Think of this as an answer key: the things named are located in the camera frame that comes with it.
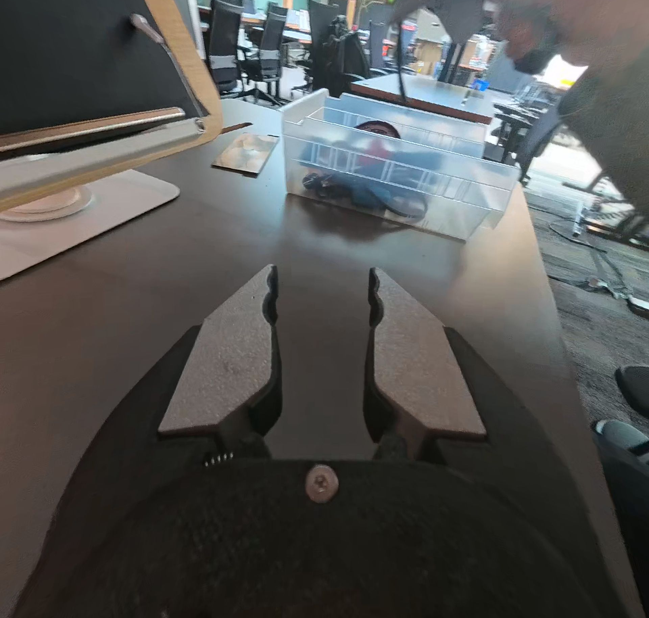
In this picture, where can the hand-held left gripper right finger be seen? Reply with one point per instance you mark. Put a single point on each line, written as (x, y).
(421, 369)

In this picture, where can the grey top office desk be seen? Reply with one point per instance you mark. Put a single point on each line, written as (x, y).
(436, 95)

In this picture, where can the blue item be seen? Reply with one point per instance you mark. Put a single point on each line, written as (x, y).
(365, 166)

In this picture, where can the black curved band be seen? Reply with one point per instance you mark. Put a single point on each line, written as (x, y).
(403, 65)

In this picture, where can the wooden black book stand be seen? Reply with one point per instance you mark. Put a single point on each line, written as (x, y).
(66, 45)

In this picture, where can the red round item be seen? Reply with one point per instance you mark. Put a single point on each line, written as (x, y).
(378, 130)

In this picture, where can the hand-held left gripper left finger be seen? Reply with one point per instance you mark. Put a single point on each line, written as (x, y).
(223, 369)

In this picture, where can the brown pencil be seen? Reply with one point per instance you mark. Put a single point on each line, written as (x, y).
(236, 128)

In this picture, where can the black mesh office chair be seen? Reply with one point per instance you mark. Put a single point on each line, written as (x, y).
(268, 45)
(223, 35)
(380, 45)
(319, 24)

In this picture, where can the silver foil packet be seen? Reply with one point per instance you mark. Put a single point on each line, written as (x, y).
(246, 155)

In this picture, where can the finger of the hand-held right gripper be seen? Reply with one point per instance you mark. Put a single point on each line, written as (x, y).
(456, 4)

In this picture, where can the person's dark shoe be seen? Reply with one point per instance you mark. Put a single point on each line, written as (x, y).
(636, 387)
(626, 438)

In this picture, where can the clear plastic bin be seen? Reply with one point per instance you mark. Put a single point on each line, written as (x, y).
(456, 171)

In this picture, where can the person's right forearm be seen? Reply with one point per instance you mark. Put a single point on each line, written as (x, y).
(618, 9)

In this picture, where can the black jacket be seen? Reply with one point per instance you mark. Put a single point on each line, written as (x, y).
(350, 50)

